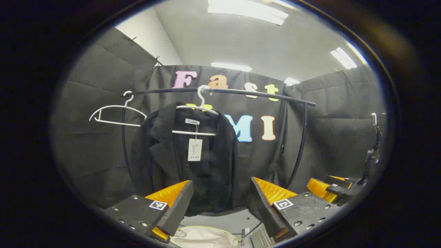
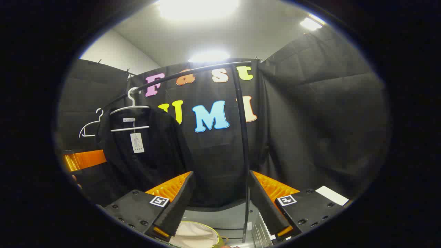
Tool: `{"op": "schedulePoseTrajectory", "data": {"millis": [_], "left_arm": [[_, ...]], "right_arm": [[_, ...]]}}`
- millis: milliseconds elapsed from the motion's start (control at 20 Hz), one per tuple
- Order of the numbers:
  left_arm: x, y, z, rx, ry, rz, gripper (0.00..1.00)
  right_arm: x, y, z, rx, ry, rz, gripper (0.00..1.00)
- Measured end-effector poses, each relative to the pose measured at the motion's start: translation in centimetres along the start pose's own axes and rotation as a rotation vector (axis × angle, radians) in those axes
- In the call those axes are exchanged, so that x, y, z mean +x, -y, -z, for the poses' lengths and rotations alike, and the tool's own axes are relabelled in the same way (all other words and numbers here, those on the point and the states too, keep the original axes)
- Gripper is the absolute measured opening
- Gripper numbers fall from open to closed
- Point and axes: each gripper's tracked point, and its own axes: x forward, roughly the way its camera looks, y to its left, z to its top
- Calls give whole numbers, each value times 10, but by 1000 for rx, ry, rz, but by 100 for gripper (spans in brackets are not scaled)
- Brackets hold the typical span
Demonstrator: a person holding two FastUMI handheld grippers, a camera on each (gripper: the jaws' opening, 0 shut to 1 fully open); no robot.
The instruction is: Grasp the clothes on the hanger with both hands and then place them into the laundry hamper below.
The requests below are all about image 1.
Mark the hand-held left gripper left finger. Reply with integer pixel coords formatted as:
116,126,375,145
103,179,195,244

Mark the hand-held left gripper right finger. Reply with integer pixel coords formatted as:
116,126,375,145
250,177,341,243

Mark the white laundry hamper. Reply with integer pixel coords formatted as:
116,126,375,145
171,226,239,248

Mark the black jacket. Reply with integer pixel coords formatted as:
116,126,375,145
130,101,240,217

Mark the white plastic hanger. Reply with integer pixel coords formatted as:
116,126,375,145
172,85,219,136
89,91,148,127

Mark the black metal clothes rack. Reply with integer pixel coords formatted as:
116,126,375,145
121,87,316,248

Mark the white paper hang tag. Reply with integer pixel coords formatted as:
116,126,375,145
188,138,203,162

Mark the black backdrop cloth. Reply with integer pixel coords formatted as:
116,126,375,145
52,28,388,221

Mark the large ceiling light panel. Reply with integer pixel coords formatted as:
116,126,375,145
208,0,289,25

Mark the black floor cable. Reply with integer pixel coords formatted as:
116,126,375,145
240,221,264,239

